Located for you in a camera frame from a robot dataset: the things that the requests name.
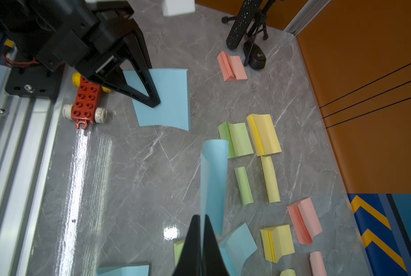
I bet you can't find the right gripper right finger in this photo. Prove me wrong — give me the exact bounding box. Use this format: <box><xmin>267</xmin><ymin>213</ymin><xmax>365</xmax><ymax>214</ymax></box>
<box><xmin>203</xmin><ymin>215</ymin><xmax>229</xmax><ymax>276</ymax></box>

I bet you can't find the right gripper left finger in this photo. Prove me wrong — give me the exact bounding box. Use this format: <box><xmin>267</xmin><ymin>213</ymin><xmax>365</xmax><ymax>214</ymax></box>
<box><xmin>173</xmin><ymin>215</ymin><xmax>201</xmax><ymax>276</ymax></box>

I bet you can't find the torn large yellow page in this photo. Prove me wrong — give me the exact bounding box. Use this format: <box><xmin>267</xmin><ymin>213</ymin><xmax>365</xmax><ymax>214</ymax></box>
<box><xmin>261</xmin><ymin>156</ymin><xmax>281</xmax><ymax>204</ymax></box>

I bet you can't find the light blue memo pad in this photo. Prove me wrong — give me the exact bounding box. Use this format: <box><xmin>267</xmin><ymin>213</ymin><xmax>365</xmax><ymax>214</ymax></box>
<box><xmin>133</xmin><ymin>69</ymin><xmax>191</xmax><ymax>131</ymax></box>

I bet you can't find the small yellow memo pad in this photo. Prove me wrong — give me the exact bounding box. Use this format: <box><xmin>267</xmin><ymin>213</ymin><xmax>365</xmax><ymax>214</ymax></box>
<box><xmin>260</xmin><ymin>224</ymin><xmax>295</xmax><ymax>263</ymax></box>

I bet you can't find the torn small green page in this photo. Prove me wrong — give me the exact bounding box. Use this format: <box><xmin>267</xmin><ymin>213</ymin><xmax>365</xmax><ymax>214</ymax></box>
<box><xmin>234</xmin><ymin>167</ymin><xmax>254</xmax><ymax>207</ymax></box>

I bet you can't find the large green memo pad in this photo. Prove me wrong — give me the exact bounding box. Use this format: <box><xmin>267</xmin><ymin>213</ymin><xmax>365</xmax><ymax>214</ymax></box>
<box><xmin>173</xmin><ymin>239</ymin><xmax>185</xmax><ymax>267</ymax></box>

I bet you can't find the blue curved memo pad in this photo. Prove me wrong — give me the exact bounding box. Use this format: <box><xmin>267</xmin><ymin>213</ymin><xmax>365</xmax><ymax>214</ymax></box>
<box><xmin>219</xmin><ymin>223</ymin><xmax>258</xmax><ymax>276</ymax></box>

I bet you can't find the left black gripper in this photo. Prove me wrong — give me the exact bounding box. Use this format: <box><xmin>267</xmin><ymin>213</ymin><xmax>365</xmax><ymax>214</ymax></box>
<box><xmin>0</xmin><ymin>1</ymin><xmax>161</xmax><ymax>108</ymax></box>

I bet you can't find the pink memo pad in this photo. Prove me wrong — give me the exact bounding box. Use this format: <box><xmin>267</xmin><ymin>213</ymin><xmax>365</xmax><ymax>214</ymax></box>
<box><xmin>218</xmin><ymin>51</ymin><xmax>247</xmax><ymax>82</ymax></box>
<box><xmin>287</xmin><ymin>197</ymin><xmax>323</xmax><ymax>245</ymax></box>

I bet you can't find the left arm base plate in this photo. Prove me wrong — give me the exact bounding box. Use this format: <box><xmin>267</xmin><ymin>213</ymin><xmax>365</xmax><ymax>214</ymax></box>
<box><xmin>5</xmin><ymin>64</ymin><xmax>65</xmax><ymax>101</ymax></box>

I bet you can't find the small green memo pad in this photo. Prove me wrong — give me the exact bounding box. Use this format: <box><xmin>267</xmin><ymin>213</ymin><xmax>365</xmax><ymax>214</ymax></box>
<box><xmin>218</xmin><ymin>122</ymin><xmax>254</xmax><ymax>159</ymax></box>

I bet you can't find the red toy brick car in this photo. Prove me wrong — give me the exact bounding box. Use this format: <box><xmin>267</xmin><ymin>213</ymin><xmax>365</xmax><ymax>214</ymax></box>
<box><xmin>62</xmin><ymin>72</ymin><xmax>112</xmax><ymax>130</ymax></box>

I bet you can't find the large yellow memo pad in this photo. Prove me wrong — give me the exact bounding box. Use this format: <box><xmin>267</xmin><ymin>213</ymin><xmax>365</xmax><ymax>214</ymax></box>
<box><xmin>246</xmin><ymin>114</ymin><xmax>282</xmax><ymax>156</ymax></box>

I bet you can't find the torn pink page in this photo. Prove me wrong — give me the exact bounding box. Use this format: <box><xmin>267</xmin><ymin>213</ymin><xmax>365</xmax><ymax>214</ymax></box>
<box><xmin>310</xmin><ymin>251</ymin><xmax>327</xmax><ymax>276</ymax></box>

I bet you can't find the aluminium front rail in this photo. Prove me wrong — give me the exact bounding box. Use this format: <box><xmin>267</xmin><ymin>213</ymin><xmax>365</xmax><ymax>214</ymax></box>
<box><xmin>0</xmin><ymin>30</ymin><xmax>68</xmax><ymax>276</ymax></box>

